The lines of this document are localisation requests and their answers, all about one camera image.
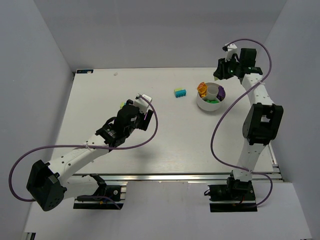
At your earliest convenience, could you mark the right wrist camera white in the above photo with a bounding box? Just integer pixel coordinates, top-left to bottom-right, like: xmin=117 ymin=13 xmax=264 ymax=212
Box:
xmin=222 ymin=43 xmax=238 ymax=62

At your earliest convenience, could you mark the purple lego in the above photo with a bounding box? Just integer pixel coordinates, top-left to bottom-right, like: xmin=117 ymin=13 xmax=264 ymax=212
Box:
xmin=216 ymin=85 xmax=226 ymax=102

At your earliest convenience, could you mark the white round divided container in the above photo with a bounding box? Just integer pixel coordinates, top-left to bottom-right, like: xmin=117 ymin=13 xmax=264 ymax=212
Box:
xmin=196 ymin=82 xmax=225 ymax=112

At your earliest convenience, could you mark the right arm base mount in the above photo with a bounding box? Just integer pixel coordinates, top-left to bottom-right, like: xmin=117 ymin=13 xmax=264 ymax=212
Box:
xmin=203 ymin=178 xmax=258 ymax=213

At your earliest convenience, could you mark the green arch lego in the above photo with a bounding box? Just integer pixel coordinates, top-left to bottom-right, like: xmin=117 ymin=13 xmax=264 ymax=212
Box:
xmin=205 ymin=98 xmax=220 ymax=104

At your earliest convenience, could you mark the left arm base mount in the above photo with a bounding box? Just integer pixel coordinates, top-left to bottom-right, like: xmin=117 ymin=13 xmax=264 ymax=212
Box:
xmin=73 ymin=173 xmax=126 ymax=210

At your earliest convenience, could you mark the yellow-green and teal small lego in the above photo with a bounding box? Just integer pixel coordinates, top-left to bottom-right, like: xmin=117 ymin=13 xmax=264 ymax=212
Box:
xmin=120 ymin=102 xmax=126 ymax=109

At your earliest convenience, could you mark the blue label left corner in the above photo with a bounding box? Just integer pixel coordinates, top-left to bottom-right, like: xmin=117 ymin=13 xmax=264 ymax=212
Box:
xmin=76 ymin=69 xmax=94 ymax=74

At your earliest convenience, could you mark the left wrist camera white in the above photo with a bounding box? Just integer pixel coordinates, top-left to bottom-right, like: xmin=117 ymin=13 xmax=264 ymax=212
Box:
xmin=133 ymin=93 xmax=152 ymax=115

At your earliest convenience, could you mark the yellow butterfly lego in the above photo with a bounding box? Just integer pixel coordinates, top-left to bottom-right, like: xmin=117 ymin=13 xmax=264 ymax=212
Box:
xmin=197 ymin=82 xmax=208 ymax=98

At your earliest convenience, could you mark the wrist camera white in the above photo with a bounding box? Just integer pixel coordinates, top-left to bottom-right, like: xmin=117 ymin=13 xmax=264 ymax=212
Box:
xmin=133 ymin=93 xmax=152 ymax=115
xmin=222 ymin=43 xmax=238 ymax=62

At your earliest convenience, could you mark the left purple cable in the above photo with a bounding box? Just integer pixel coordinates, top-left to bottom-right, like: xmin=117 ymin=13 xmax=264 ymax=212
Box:
xmin=8 ymin=96 xmax=159 ymax=203

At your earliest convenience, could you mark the yellow-green and teal long lego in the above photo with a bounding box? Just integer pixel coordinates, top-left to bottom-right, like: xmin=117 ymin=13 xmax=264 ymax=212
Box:
xmin=173 ymin=88 xmax=187 ymax=98

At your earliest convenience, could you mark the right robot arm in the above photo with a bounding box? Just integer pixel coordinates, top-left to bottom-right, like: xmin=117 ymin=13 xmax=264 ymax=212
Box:
xmin=213 ymin=44 xmax=284 ymax=182

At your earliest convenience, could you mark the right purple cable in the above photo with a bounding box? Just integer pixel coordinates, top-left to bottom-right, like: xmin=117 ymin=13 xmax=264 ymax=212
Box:
xmin=210 ymin=38 xmax=274 ymax=208

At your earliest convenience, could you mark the purple cable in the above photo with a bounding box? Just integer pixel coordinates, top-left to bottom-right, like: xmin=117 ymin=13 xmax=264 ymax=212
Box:
xmin=8 ymin=96 xmax=159 ymax=203
xmin=210 ymin=38 xmax=274 ymax=208

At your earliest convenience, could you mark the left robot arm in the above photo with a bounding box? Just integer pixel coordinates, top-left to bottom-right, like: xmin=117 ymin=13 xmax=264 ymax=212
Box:
xmin=26 ymin=94 xmax=154 ymax=212

